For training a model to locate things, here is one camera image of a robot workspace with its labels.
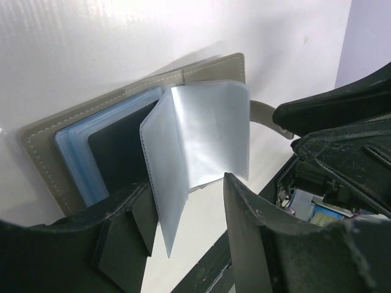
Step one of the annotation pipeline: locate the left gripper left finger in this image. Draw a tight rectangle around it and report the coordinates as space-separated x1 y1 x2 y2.
1 180 157 292

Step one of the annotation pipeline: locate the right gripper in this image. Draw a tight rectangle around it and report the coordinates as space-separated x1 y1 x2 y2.
256 65 390 226

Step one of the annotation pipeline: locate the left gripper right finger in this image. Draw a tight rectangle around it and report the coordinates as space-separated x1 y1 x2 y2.
224 173 390 292

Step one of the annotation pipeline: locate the grey card holder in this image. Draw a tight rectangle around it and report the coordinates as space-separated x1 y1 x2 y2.
20 53 293 263

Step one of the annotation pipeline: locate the black card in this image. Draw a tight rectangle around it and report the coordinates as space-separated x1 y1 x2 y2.
88 102 156 195

